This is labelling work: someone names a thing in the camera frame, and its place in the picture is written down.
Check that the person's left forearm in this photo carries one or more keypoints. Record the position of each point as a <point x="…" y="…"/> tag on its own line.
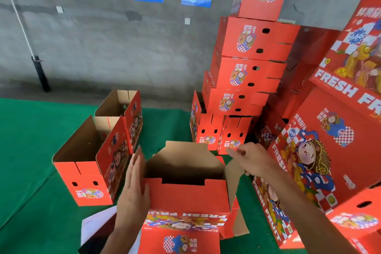
<point x="122" y="240"/>

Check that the large open red fruit box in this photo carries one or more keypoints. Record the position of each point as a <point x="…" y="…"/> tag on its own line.
<point x="89" y="170"/>

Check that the white paper sheet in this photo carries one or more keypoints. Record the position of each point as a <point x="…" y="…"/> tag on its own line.
<point x="96" y="221"/>

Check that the person's right forearm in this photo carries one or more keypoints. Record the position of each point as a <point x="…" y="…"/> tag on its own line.
<point x="303" y="215"/>

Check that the red fruit box with flaps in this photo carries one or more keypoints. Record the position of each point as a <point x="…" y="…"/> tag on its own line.
<point x="184" y="197"/>

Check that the stack of red fruit cartons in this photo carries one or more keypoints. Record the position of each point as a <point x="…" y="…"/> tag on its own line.
<point x="327" y="114"/>

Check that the person's left hand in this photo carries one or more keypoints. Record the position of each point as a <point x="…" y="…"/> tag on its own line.
<point x="131" y="200"/>

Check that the small open red fruit box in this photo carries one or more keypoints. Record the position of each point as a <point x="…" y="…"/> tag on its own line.
<point x="134" y="117"/>

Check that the black pole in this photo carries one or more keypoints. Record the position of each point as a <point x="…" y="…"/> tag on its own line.
<point x="41" y="73"/>

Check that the person's right hand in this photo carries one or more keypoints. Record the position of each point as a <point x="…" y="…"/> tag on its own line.
<point x="257" y="160"/>

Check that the green table cloth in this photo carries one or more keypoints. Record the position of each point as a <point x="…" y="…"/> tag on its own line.
<point x="32" y="149"/>

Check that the person's left thumb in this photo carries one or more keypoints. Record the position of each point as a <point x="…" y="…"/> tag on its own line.
<point x="146" y="195"/>

